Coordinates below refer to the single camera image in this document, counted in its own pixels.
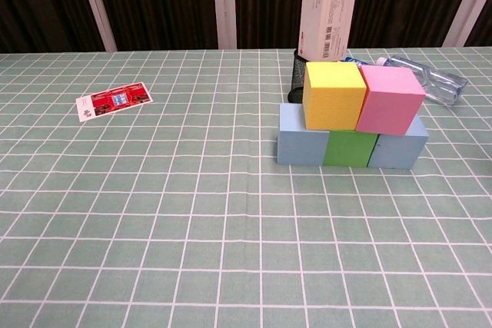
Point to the light blue foam cube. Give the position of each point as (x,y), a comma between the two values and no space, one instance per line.
(300,147)
(396,151)

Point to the yellow foam cube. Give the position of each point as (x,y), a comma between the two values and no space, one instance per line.
(330,101)

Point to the green foam cube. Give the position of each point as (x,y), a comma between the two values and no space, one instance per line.
(348,149)

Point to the pink foam cube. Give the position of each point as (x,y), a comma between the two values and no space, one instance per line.
(388,105)

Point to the black mesh pen holder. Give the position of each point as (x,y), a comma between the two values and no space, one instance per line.
(298,74)

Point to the green checked tablecloth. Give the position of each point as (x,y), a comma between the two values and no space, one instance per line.
(153,209)

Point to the blue white toothpaste tube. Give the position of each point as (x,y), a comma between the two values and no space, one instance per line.
(355,61)

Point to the red white printed card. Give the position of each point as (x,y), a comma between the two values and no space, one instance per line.
(115,100)

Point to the white cardboard carton box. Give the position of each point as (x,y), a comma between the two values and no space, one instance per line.
(326,17)

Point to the clear plastic water bottle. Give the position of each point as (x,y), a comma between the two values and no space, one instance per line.
(434,82)

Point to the white partition frame post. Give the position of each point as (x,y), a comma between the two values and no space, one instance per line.
(96,7)
(469,9)
(225,5)

